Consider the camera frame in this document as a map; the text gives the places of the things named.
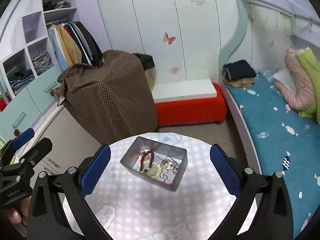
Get silver chain necklace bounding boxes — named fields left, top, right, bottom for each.
left=154, top=155, right=181, bottom=174

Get dark navy folded clothes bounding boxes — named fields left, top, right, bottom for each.
left=222, top=60, right=257, bottom=81

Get red strawberry plush toy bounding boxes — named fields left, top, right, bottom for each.
left=0, top=95, right=11, bottom=112

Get beige butterfly wall sticker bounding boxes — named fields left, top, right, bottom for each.
left=191, top=0, right=205, bottom=6

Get pinecone drawer ornament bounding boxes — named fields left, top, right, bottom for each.
left=14, top=128, right=20, bottom=137

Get pink hair clip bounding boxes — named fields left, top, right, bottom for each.
left=159, top=173, right=171, bottom=185

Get white pillow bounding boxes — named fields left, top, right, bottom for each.
left=272, top=67, right=297, bottom=94

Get pink checkered cartoon tablecloth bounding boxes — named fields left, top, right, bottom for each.
left=86, top=133, right=236, bottom=239

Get white foam board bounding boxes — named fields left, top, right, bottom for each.
left=152, top=79, right=217, bottom=103

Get hanging clothes row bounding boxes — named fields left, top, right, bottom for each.
left=47, top=21, right=104, bottom=71

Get pale green jade pendant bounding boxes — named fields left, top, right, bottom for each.
left=136, top=160, right=163, bottom=179

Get red storage bench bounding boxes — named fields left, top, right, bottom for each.
left=155, top=83, right=227, bottom=127

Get pink butterfly wall sticker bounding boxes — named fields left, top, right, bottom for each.
left=163, top=32, right=176, bottom=44

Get left hand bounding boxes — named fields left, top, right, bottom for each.
left=1, top=197, right=30, bottom=239

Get mint drawer cabinet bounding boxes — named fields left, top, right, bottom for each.
left=1, top=64, right=62, bottom=141

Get lilac shelf cabinet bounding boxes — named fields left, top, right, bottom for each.
left=1, top=0, right=77, bottom=111

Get white low cabinet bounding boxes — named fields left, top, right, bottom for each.
left=21, top=105, right=101, bottom=186

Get black garment behind cover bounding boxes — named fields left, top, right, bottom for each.
left=134, top=53, right=155, bottom=70

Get tan folded clothes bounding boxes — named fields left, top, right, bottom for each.
left=222, top=76, right=257, bottom=88

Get dark red bead bracelet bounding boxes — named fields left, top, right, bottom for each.
left=137, top=149, right=155, bottom=173

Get brown striped cloth cover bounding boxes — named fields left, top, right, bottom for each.
left=51, top=50, right=158, bottom=145

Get teal patterned bed mattress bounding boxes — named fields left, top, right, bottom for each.
left=226, top=74, right=319, bottom=237

